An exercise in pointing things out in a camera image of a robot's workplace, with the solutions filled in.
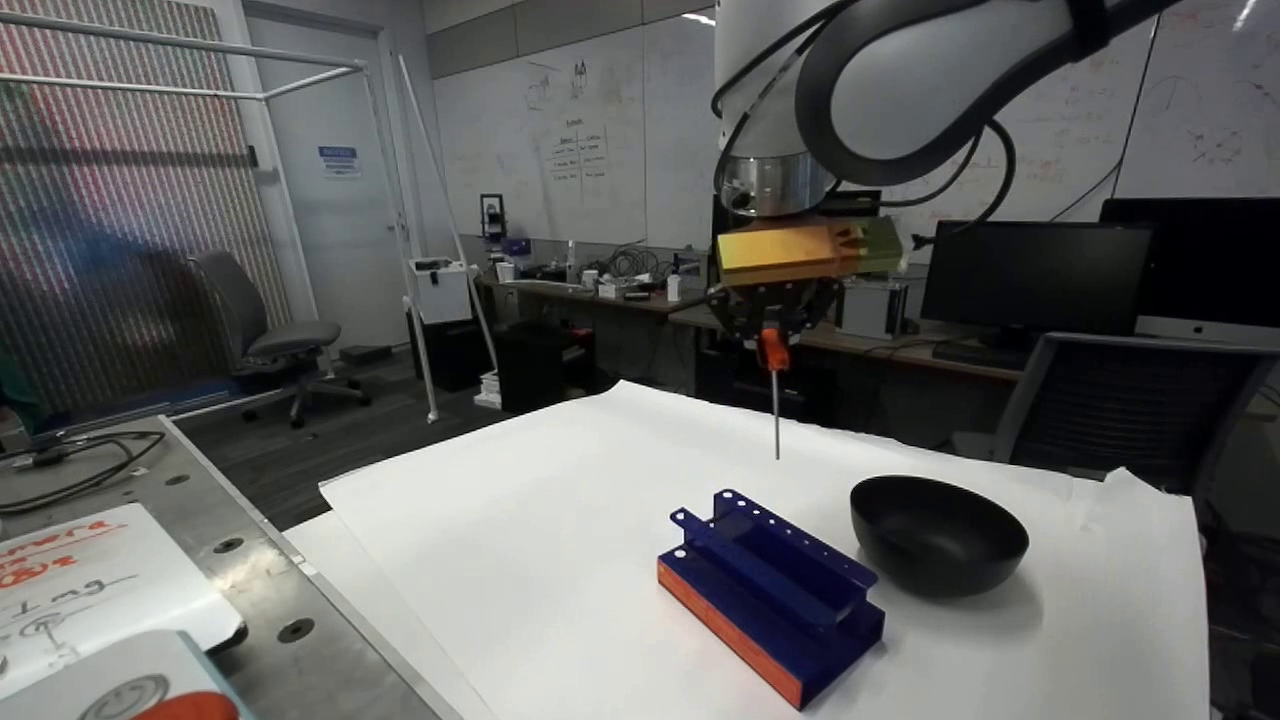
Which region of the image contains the black gold gripper body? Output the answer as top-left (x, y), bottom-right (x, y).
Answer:
top-left (708, 193), bottom-right (903, 336)

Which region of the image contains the orange handled screwdriver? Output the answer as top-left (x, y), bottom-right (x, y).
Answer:
top-left (756, 322), bottom-right (793, 459)

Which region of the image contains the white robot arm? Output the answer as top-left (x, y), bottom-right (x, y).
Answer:
top-left (708, 0), bottom-right (1178, 225)

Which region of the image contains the black bowl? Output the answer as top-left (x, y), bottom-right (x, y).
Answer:
top-left (850, 477), bottom-right (1028, 601)

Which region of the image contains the blue orange tool holder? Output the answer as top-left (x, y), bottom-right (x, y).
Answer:
top-left (655, 489), bottom-right (884, 708)

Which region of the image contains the cluttered background desk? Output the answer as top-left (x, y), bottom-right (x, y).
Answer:
top-left (466, 236), bottom-right (708, 393)

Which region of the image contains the black computer monitor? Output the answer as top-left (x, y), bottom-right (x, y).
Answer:
top-left (921, 219), bottom-right (1152, 330)

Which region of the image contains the black mesh chair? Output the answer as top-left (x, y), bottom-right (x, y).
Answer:
top-left (991, 330), bottom-right (1278, 496)

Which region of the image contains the grey office chair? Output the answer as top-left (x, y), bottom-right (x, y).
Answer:
top-left (189, 251), bottom-right (369, 429)

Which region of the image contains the white paper with writing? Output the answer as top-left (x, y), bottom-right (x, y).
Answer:
top-left (0, 505), bottom-right (246, 697)

